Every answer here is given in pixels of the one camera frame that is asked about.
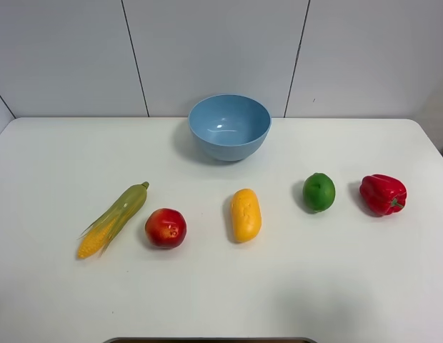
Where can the yellow mango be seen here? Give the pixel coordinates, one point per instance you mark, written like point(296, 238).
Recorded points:
point(246, 215)

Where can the red bell pepper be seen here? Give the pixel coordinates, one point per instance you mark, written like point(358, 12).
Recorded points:
point(384, 195)

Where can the blue plastic bowl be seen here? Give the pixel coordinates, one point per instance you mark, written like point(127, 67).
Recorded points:
point(229, 127)

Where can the corn cob with husk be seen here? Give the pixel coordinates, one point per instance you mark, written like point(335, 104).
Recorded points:
point(99, 235)

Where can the green lime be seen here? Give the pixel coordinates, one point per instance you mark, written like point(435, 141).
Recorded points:
point(318, 192)

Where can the red yellow apple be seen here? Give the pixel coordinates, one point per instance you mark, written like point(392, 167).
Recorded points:
point(165, 228)

